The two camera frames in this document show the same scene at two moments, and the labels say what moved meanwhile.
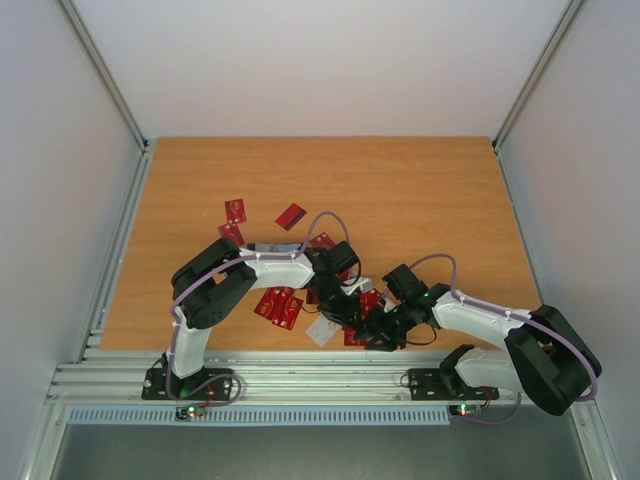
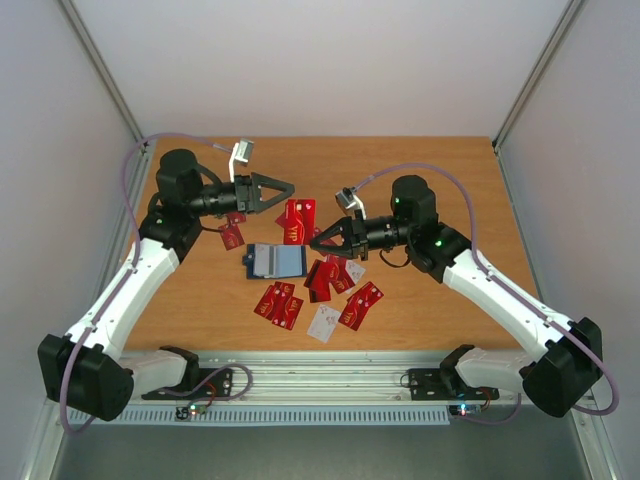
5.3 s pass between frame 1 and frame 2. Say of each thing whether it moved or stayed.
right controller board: stayed
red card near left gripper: stayed
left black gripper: moved
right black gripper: moved
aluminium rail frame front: stayed
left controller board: stayed
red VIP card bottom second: stayed
